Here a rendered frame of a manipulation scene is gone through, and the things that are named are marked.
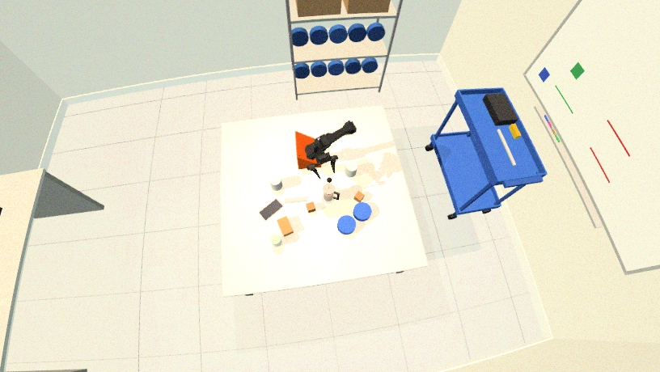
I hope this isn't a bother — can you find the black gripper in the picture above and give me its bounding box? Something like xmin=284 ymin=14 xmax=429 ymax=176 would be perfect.
xmin=307 ymin=150 xmax=338 ymax=178

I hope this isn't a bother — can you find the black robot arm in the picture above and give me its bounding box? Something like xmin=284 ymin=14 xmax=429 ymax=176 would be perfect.
xmin=304 ymin=120 xmax=357 ymax=164

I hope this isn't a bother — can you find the glass coffee press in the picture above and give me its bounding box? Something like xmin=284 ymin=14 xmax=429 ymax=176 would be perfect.
xmin=322 ymin=177 xmax=340 ymax=203

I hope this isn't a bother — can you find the blue cylinder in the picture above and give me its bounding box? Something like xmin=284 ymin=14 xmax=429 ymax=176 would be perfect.
xmin=353 ymin=202 xmax=372 ymax=222
xmin=337 ymin=215 xmax=357 ymax=235

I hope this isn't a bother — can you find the grey cylinder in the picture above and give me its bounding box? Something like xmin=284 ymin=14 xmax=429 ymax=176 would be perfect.
xmin=345 ymin=161 xmax=358 ymax=177
xmin=269 ymin=174 xmax=282 ymax=191

